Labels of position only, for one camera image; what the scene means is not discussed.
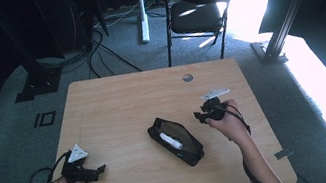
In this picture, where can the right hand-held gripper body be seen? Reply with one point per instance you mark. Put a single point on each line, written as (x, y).
(216, 109)

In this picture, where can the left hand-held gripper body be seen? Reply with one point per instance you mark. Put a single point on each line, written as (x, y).
(75, 169)

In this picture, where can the black mesh pencil case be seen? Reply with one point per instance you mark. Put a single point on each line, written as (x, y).
(177, 143)

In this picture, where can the white marker tube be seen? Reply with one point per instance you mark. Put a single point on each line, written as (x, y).
(171, 141)

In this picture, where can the person's right hand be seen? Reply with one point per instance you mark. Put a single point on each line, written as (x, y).
(231, 125)

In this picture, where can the grey round table grommet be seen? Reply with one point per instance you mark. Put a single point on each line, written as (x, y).
(187, 77)

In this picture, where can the grey tape strip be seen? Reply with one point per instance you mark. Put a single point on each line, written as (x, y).
(284, 153)

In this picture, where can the black folding chair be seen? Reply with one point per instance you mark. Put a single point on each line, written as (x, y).
(198, 14)

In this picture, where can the black metal stand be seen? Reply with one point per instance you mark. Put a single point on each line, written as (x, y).
(32, 60)
(279, 33)

